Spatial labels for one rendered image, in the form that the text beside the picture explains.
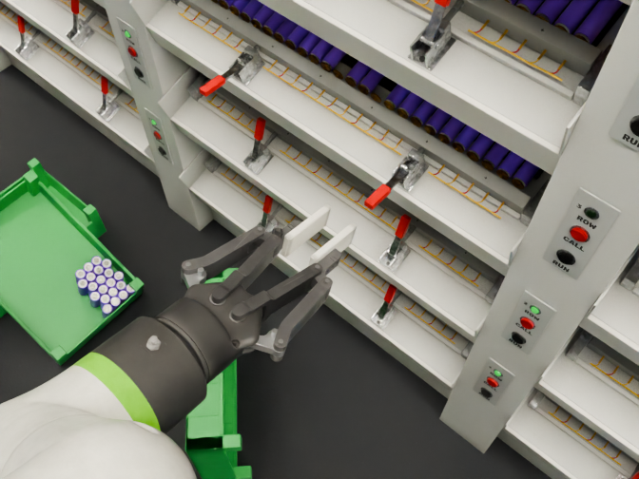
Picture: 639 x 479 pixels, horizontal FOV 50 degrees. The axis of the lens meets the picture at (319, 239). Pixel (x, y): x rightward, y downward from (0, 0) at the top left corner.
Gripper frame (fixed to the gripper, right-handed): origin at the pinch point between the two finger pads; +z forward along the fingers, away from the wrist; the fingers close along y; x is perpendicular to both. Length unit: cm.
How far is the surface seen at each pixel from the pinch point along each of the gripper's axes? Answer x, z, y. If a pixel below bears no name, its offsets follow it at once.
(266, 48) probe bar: 2.2, 18.4, -24.6
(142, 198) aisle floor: -57, 26, -57
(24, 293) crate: -58, -5, -53
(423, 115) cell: 4.5, 21.3, -2.2
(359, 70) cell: 4.5, 22.1, -12.5
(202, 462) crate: -49, -9, -4
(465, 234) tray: -1.1, 14.5, 10.4
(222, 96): -16.7, 25.2, -37.2
